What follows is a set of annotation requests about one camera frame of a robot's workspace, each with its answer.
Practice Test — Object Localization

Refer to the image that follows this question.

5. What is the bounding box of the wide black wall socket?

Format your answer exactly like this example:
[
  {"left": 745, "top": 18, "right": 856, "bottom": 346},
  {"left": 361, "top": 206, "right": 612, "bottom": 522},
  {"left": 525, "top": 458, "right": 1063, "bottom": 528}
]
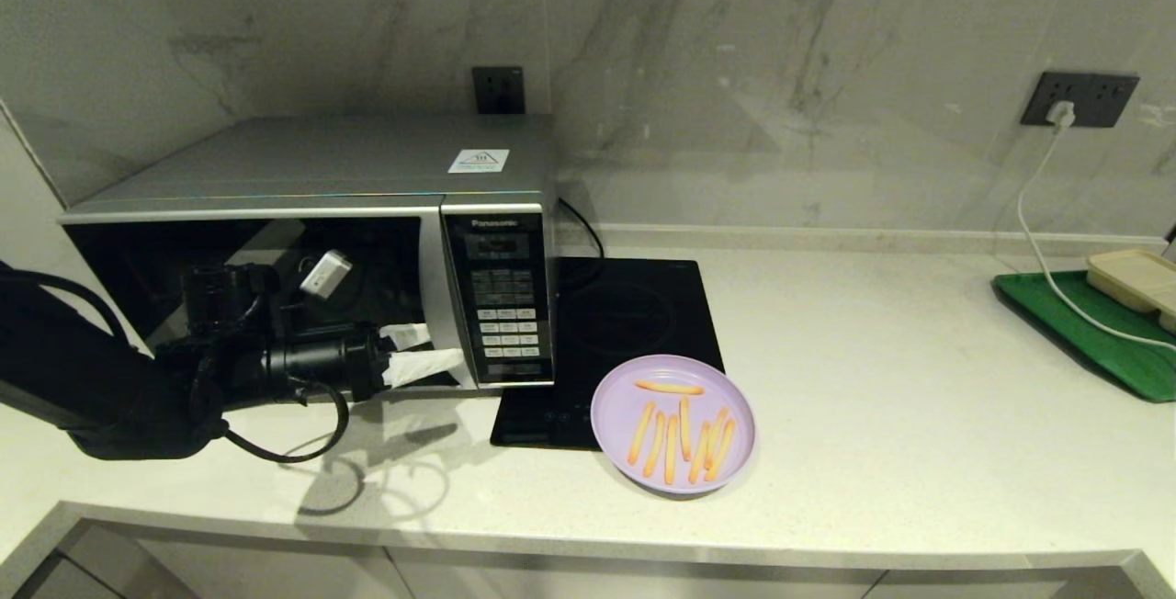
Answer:
[{"left": 1020, "top": 72, "right": 1140, "bottom": 129}]

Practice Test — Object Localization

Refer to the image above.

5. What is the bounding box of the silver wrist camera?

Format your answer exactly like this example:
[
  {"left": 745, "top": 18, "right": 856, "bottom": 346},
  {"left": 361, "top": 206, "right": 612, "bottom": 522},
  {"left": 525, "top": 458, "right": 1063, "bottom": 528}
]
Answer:
[{"left": 300, "top": 249, "right": 355, "bottom": 298}]

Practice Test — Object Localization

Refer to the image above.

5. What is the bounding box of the black glass microwave door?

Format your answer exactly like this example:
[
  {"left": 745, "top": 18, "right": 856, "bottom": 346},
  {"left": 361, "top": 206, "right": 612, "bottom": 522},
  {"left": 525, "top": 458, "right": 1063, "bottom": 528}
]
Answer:
[{"left": 62, "top": 211, "right": 445, "bottom": 390}]

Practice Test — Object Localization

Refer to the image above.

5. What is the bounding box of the silver Panasonic microwave oven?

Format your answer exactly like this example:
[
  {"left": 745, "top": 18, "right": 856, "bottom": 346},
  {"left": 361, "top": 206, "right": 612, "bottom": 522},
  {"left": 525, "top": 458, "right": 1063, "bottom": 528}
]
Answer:
[{"left": 60, "top": 115, "right": 563, "bottom": 393}]

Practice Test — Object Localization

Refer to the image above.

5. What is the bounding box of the beige lunch box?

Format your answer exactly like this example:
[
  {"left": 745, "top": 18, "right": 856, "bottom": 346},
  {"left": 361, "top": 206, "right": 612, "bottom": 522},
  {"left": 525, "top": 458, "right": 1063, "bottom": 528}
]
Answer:
[{"left": 1087, "top": 249, "right": 1176, "bottom": 335}]

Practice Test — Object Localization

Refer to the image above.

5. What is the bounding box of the green plastic tray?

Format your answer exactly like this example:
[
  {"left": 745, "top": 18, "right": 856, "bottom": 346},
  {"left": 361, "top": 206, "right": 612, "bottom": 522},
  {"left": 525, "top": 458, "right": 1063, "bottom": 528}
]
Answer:
[{"left": 991, "top": 270, "right": 1176, "bottom": 402}]

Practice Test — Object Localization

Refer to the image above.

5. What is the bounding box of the white warning sticker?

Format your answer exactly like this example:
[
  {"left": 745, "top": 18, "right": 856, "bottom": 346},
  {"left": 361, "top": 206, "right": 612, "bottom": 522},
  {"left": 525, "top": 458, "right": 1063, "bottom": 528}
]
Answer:
[{"left": 447, "top": 149, "right": 510, "bottom": 175}]

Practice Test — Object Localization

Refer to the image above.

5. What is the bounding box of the black induction cooktop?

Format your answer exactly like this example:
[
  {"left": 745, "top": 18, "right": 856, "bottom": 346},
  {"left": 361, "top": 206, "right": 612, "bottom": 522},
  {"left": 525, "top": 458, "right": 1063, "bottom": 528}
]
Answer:
[{"left": 490, "top": 256, "right": 727, "bottom": 451}]

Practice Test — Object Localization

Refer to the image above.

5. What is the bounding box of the white power cable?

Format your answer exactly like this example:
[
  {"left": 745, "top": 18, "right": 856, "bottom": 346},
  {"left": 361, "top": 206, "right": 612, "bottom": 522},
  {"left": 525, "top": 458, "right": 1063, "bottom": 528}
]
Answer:
[{"left": 1016, "top": 126, "right": 1176, "bottom": 352}]

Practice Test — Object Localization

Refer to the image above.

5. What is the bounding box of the purple plastic plate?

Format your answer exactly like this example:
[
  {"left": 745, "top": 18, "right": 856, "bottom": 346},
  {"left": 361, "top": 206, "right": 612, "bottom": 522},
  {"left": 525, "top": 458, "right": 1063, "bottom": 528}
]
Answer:
[{"left": 591, "top": 355, "right": 757, "bottom": 496}]

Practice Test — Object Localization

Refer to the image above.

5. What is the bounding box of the small black wall socket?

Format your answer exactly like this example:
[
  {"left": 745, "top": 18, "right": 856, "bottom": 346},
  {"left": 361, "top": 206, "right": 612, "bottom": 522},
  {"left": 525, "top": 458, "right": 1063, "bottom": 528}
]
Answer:
[{"left": 472, "top": 66, "right": 526, "bottom": 115}]

